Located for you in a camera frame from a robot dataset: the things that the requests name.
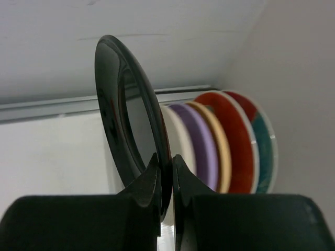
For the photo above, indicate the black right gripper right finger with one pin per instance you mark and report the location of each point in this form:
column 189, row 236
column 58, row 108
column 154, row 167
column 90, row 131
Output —
column 206, row 220

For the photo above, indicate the aluminium table frame rail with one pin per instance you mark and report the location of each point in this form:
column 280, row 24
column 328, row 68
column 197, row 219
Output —
column 16, row 112

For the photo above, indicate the cream bear plate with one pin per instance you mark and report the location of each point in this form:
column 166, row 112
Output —
column 179, row 139

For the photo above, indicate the tan bear plate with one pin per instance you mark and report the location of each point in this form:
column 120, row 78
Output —
column 221, row 143

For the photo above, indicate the red teal floral plate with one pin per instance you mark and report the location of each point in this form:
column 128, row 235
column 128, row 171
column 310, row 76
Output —
column 241, row 138
column 265, row 138

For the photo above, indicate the lavender plastic plate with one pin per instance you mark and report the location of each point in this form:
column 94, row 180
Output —
column 202, row 142

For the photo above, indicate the black glossy plate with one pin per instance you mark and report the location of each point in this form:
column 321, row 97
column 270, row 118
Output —
column 131, row 115

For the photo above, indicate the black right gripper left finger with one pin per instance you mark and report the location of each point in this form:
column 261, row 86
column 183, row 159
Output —
column 129, row 220

